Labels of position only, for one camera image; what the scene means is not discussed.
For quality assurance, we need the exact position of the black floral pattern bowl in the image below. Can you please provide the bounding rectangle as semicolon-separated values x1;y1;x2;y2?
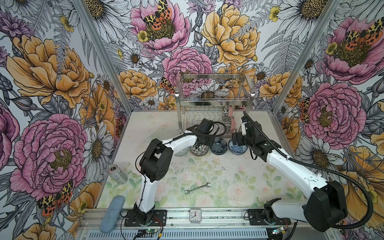
190;145;210;157

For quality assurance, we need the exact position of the pink rimmed patterned bowl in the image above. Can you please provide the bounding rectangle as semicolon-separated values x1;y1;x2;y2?
222;105;234;120

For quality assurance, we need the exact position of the green geometric pattern bowl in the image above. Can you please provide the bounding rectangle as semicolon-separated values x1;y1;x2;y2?
225;117;236;134

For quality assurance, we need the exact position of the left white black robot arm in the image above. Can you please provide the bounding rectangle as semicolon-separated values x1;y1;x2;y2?
134;126;227;214

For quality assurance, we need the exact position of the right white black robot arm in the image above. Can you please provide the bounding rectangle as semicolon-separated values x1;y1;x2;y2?
232;133;348;232

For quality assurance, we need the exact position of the silver metal dish rack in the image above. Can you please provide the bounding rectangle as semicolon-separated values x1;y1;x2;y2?
175;71;256;132

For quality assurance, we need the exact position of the blue white floral bowl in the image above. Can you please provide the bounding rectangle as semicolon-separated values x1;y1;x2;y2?
228;140;248;155

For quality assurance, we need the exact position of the dark blue petal bowl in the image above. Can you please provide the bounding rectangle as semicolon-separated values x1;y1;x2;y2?
210;137;228;155

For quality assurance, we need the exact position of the silver combination wrench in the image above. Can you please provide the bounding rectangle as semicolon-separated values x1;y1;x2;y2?
185;182;212;195

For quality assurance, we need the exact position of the small white square clock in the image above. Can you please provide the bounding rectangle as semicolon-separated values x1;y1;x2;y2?
189;208;202;224

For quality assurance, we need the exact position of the silver drink can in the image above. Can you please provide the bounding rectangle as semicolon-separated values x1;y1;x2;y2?
107;164;128;185

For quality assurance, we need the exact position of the green circuit board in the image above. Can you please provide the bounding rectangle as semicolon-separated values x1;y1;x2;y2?
137;229;163;237

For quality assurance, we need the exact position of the light blue glasses case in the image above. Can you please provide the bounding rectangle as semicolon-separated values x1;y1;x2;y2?
100;196;125;233

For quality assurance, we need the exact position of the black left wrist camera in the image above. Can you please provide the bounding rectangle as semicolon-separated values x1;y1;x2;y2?
198;118;214;134

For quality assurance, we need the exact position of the black corrugated cable conduit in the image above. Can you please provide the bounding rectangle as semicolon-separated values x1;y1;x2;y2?
271;143;374;230

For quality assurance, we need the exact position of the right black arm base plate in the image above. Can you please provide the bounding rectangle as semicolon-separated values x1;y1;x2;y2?
244;209;292;226

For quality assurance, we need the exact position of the right aluminium corner post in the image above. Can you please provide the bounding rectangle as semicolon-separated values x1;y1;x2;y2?
271;0;341;114

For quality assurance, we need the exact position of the aluminium corner post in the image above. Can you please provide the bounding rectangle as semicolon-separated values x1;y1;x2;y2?
271;0;341;114
74;1;132;116

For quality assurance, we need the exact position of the left aluminium corner post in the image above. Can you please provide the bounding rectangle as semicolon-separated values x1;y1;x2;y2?
74;1;132;116

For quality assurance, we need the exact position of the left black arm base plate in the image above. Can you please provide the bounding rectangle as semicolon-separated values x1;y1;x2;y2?
124;210;168;227

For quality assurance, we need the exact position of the aluminium front rail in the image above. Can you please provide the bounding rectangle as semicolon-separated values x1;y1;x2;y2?
78;206;335;230

